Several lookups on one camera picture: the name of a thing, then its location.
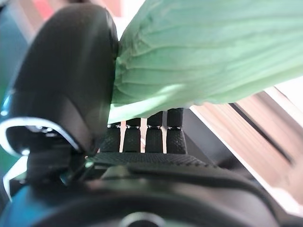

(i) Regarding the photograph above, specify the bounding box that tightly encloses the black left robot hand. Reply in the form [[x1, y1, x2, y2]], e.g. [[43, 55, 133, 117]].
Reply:
[[0, 2, 281, 227]]

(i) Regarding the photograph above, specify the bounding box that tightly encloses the green napa cabbage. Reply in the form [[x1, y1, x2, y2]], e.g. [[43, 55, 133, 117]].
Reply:
[[107, 0, 303, 125]]

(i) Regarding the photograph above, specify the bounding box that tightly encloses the wooden cabbage crate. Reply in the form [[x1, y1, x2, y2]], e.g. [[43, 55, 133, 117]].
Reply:
[[189, 84, 303, 211]]

